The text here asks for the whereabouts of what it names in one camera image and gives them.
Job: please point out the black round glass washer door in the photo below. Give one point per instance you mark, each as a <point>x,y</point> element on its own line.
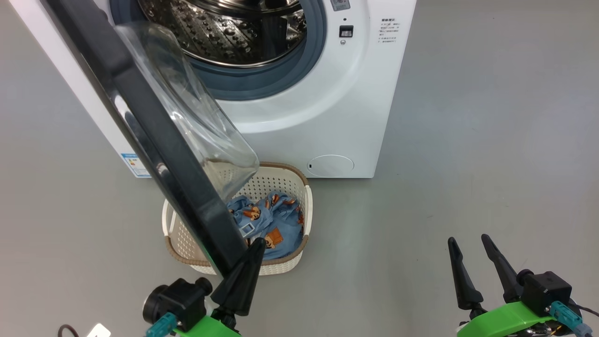
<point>164,140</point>

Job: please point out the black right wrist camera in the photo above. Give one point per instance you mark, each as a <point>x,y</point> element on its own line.
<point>545,290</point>

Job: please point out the small printed text label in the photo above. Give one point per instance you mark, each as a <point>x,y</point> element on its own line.
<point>389,30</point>

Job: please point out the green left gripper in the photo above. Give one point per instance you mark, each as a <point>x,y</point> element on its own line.
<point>210,327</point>

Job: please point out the white front-load washing machine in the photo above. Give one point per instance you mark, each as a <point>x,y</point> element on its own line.
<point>327,117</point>

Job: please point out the blue energy label sticker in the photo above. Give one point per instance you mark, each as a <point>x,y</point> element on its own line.
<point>135,166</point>

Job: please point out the grey warning sticker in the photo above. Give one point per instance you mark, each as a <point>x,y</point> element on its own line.
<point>340,4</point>

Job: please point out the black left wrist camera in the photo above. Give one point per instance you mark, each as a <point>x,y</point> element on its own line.
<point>180,299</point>

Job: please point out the round white filter cover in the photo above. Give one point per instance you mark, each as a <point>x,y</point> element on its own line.
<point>330,165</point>

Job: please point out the cream perforated laundry basket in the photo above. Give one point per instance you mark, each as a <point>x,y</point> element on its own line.
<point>281,182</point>

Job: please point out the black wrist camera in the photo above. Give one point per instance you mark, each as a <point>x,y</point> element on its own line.
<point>545,290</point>
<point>180,299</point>

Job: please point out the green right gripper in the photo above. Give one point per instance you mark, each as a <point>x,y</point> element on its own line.
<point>500,323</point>

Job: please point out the stainless steel washing machine drum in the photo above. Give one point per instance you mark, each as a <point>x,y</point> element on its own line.
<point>224,32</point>

